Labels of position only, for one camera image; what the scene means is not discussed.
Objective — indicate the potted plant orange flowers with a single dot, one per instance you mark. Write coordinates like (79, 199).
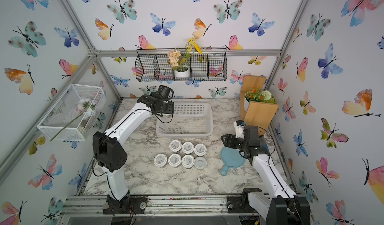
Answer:
(256, 95)

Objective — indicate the white pot with flowers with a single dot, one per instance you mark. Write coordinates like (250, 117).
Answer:
(181, 61)

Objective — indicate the yogurt cup clear lid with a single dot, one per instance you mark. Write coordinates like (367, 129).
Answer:
(200, 163)

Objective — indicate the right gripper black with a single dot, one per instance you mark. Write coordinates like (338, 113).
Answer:
(230, 139)

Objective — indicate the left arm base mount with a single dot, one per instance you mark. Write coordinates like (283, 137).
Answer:
(127, 205)

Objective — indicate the pink artificial flower stem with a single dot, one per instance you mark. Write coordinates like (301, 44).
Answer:
(75, 126)

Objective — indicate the white mesh wall box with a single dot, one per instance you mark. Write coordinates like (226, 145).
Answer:
(56, 116)

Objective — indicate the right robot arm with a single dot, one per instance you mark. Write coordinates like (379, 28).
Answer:
(278, 204)

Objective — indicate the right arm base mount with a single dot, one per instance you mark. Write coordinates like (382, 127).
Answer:
(239, 204)

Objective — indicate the yogurt cup back row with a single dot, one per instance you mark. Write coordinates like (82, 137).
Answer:
(188, 148)
(200, 150)
(175, 146)

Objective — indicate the black wire wall basket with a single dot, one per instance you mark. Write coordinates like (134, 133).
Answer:
(170, 65)

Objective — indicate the wooden corner shelf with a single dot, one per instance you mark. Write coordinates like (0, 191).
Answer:
(256, 113)

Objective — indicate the white plastic basket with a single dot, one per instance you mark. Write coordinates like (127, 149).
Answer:
(190, 120)

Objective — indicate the yogurt cup row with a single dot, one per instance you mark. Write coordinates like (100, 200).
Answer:
(200, 150)
(188, 148)
(175, 146)
(160, 160)
(175, 160)
(188, 161)

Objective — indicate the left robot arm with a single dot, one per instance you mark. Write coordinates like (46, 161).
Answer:
(108, 145)

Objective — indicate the aluminium front rail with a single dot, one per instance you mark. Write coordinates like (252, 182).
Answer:
(162, 206)

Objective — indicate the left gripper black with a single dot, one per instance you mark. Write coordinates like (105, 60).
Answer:
(170, 109)

